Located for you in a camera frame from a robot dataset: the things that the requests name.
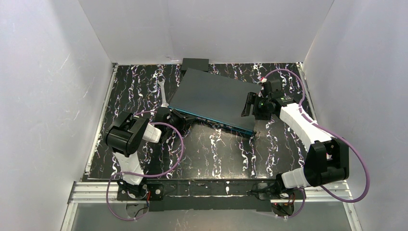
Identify large dark network switch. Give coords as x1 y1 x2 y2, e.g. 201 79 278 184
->
168 68 261 136

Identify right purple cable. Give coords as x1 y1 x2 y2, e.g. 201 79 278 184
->
263 68 371 218

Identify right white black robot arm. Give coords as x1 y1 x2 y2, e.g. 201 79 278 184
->
241 92 349 191

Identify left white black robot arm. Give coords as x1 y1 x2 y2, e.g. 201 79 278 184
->
104 107 197 186

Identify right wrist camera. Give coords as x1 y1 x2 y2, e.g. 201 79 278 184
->
261 79 284 99

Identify small black switch box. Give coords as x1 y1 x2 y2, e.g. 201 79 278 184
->
180 58 209 72

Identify purple cable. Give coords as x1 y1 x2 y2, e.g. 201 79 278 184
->
263 68 371 218
105 110 186 221

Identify silver open-end wrench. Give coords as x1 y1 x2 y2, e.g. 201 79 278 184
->
158 78 169 107

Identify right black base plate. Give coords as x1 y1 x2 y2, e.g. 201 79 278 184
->
250 178 297 202

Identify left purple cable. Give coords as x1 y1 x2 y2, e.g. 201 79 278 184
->
105 110 186 221

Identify aluminium front rail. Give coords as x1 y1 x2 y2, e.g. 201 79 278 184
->
67 180 355 204

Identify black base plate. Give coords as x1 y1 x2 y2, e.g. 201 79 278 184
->
250 178 297 202
117 180 164 201

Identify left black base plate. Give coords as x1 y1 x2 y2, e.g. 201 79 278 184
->
117 180 164 201

